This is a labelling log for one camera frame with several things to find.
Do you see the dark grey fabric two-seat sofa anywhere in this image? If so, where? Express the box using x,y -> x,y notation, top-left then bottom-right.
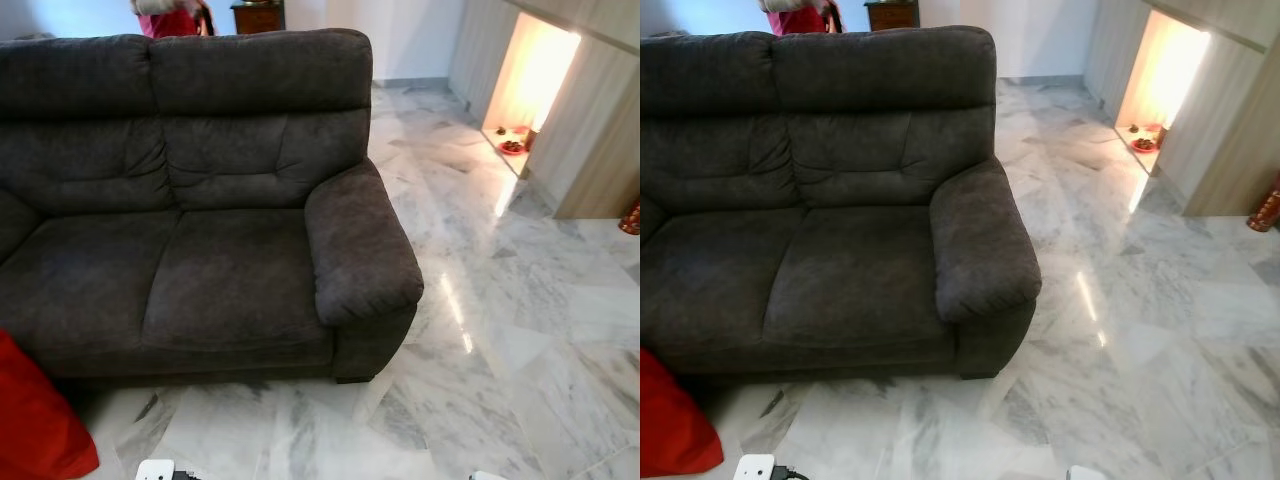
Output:
0,28 -> 424,386
640,25 -> 1043,381

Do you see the light wood wall unit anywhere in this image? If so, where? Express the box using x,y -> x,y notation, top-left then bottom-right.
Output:
447,0 -> 641,221
1083,0 -> 1280,219

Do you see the person in red clothes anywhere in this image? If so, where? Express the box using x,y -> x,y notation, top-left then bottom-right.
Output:
130,0 -> 216,39
760,0 -> 846,36

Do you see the dark wooden cabinet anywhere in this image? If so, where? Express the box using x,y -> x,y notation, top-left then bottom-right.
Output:
865,0 -> 921,31
230,0 -> 287,35

